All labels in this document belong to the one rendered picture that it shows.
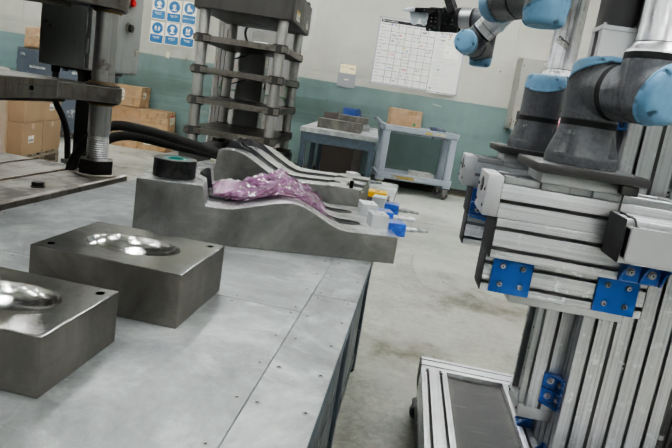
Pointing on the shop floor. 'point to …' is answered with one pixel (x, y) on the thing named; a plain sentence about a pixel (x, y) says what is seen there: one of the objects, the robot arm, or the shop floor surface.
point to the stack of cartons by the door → (131, 100)
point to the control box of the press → (60, 35)
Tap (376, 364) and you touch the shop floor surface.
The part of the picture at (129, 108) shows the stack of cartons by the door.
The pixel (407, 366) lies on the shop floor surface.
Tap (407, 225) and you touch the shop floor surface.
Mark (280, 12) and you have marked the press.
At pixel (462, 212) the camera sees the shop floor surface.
